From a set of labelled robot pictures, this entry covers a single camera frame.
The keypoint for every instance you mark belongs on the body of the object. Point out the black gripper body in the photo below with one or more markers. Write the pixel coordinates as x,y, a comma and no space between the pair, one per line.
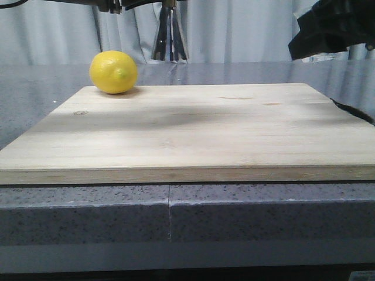
111,6
332,27

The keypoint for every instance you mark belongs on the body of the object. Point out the steel hourglass jigger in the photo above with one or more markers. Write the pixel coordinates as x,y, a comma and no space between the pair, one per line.
169,43

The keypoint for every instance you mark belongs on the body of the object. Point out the yellow lemon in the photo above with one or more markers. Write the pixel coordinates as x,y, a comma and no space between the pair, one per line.
113,72

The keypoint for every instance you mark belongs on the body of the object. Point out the grey curtain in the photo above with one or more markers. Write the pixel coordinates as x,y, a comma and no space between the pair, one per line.
51,33

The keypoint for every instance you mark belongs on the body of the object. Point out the light wooden cutting board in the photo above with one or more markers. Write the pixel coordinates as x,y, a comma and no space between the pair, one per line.
190,133

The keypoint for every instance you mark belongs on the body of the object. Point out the black cutting board handle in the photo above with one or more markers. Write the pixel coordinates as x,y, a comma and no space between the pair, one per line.
354,111

